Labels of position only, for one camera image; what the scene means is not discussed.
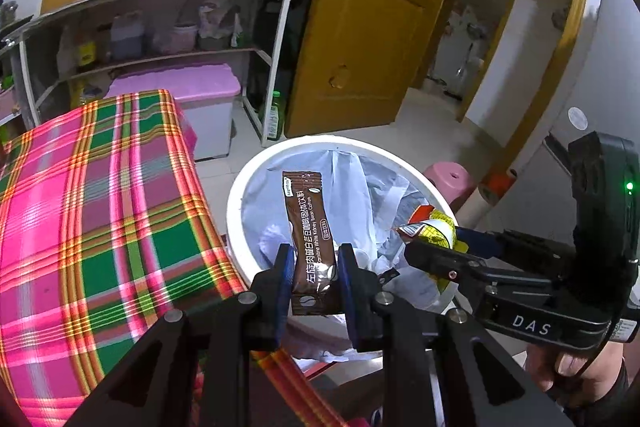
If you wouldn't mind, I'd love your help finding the green bottle on floor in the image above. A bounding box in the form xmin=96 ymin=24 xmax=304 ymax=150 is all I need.
xmin=267 ymin=90 xmax=283 ymax=141

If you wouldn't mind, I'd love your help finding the plaid tablecloth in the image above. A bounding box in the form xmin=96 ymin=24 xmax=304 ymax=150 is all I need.
xmin=1 ymin=90 xmax=342 ymax=426

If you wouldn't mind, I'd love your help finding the person right hand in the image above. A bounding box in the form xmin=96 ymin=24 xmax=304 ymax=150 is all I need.
xmin=525 ymin=343 xmax=624 ymax=407

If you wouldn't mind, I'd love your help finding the metal shelf counter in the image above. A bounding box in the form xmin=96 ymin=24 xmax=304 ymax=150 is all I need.
xmin=1 ymin=0 xmax=291 ymax=130

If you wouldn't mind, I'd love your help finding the white trash bin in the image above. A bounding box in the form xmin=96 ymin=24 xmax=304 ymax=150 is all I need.
xmin=226 ymin=134 xmax=459 ymax=363

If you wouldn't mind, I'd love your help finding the yellow wooden door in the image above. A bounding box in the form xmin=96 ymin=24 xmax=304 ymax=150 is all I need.
xmin=285 ymin=0 xmax=444 ymax=138

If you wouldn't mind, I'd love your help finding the pink plastic stool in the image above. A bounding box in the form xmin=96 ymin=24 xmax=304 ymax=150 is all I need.
xmin=423 ymin=161 xmax=476 ymax=212

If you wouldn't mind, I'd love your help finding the pink lid storage box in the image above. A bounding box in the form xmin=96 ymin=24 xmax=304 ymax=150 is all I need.
xmin=106 ymin=63 xmax=241 ymax=160

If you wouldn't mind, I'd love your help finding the brown coffee sachet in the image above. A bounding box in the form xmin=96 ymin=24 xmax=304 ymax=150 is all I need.
xmin=282 ymin=171 xmax=341 ymax=315

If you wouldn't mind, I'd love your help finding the yellow snack packet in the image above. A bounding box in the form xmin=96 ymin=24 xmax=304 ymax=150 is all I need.
xmin=397 ymin=204 xmax=470 ymax=293

